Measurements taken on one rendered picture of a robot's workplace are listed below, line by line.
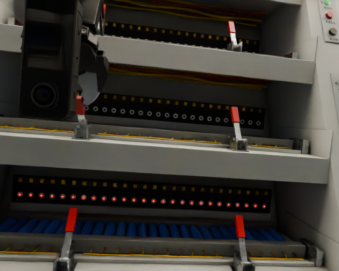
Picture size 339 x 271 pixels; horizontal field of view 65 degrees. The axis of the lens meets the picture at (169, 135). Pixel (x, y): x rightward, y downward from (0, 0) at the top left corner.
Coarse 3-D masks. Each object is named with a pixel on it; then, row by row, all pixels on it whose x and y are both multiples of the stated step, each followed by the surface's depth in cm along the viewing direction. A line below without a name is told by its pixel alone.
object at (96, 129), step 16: (16, 128) 45; (32, 128) 47; (48, 128) 47; (64, 128) 48; (96, 128) 48; (112, 128) 49; (128, 128) 49; (144, 128) 50; (224, 144) 52; (256, 144) 51; (272, 144) 53; (288, 144) 54
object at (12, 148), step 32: (192, 128) 63; (224, 128) 64; (288, 128) 59; (0, 160) 40; (32, 160) 41; (64, 160) 41; (96, 160) 42; (128, 160) 42; (160, 160) 43; (192, 160) 44; (224, 160) 44; (256, 160) 45; (288, 160) 45; (320, 160) 46
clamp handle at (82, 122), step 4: (80, 96) 38; (76, 100) 38; (80, 100) 38; (76, 104) 38; (80, 104) 38; (76, 108) 39; (80, 108) 39; (76, 112) 40; (80, 112) 40; (80, 116) 41; (80, 120) 42; (84, 120) 42; (80, 124) 42; (84, 124) 42; (80, 128) 43; (84, 128) 43
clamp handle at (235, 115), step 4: (232, 108) 50; (236, 108) 50; (232, 112) 49; (236, 112) 49; (232, 116) 49; (236, 116) 49; (232, 120) 49; (236, 120) 48; (236, 124) 48; (236, 128) 48; (236, 132) 47; (240, 132) 47; (236, 136) 47; (240, 136) 47
